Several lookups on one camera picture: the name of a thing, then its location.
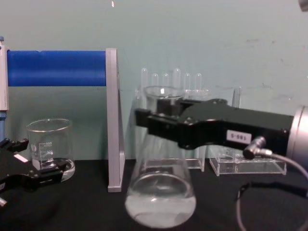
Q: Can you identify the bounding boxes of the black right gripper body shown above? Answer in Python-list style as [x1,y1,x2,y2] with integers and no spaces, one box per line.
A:
[176,98,295,155]

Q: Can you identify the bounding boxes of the grey stand upright panel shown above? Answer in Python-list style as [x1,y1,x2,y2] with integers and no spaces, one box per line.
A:
[105,48,126,193]

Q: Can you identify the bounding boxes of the white and blue pipette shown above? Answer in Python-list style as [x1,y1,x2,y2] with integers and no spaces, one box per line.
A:
[0,36,9,143]

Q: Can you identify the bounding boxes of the low clear acrylic rack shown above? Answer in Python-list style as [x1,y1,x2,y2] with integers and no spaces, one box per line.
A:
[208,153,287,177]

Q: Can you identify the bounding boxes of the thin cable with silver plug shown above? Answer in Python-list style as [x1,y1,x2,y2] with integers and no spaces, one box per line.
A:
[234,135,308,231]

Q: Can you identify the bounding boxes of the clear glass conical flask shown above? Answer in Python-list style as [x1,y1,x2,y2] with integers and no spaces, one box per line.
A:
[124,85,197,228]

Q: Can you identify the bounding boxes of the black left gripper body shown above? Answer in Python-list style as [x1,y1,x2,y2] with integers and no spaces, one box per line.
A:
[0,146,41,193]

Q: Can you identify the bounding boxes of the blue cylinder bar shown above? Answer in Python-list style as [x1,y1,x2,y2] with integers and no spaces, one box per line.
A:
[6,50,107,88]

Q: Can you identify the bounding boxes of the clear glass beaker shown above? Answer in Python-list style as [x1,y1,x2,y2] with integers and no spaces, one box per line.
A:
[26,118,76,182]

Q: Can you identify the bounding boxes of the black table cloth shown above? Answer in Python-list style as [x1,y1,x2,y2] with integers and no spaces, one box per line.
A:
[0,157,308,231]

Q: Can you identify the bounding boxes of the clear acrylic test tube rack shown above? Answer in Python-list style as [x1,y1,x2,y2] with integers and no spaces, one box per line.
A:
[134,88,210,172]

